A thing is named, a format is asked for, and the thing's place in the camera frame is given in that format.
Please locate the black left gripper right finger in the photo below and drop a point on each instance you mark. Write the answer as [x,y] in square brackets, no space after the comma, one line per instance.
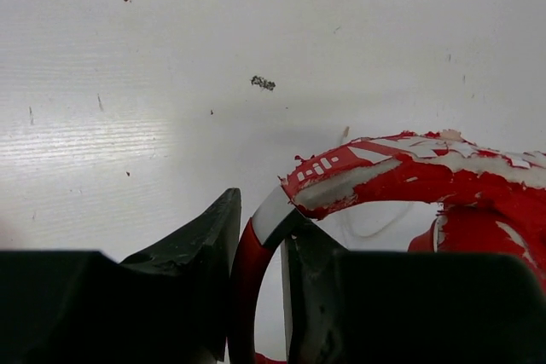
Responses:
[345,306]

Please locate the red headphones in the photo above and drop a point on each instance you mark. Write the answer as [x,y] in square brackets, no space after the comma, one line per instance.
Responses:
[491,201]

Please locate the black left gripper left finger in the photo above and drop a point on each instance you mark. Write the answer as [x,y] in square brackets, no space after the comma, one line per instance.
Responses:
[166,303]

